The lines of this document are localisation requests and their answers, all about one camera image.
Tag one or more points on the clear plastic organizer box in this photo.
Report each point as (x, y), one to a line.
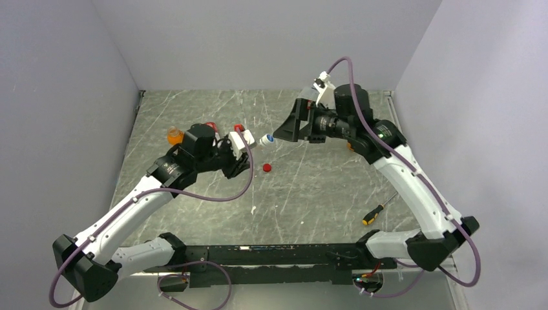
(309, 93)

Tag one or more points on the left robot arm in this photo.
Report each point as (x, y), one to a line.
(94, 260)

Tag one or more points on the small clear orange bottle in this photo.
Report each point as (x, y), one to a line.
(174, 135)

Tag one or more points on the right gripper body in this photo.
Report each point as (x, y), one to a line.
(307, 108)

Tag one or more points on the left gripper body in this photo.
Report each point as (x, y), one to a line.
(231, 170)

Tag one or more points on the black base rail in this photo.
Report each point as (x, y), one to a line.
(336, 263)

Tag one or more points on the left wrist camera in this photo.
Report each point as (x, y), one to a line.
(237, 138)

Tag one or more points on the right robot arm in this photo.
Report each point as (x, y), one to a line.
(384, 147)

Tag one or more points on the blue white bottle cap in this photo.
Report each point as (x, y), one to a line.
(266, 140)

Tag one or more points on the black yellow screwdriver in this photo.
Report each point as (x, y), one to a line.
(371, 216)

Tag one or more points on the clear red-label water bottle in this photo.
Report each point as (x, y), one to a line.
(215, 128)

